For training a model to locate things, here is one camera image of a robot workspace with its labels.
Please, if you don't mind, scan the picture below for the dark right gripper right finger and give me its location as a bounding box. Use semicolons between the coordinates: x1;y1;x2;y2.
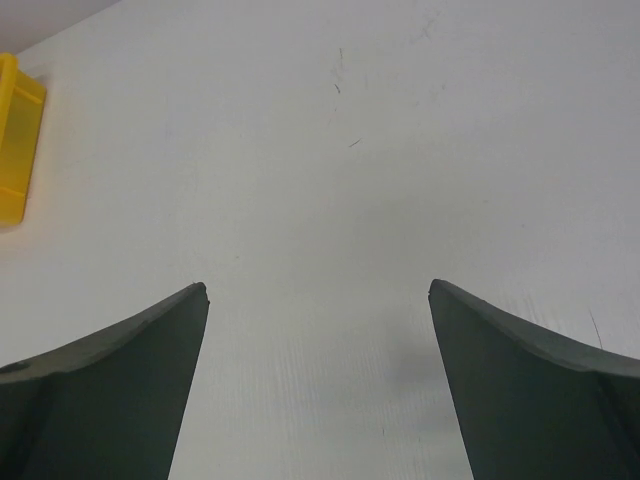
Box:
429;280;639;479

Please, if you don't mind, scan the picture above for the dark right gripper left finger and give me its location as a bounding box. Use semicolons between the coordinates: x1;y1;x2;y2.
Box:
1;283;209;479

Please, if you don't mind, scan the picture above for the yellow plastic tray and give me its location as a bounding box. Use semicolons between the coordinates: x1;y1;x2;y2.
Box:
0;53;47;227

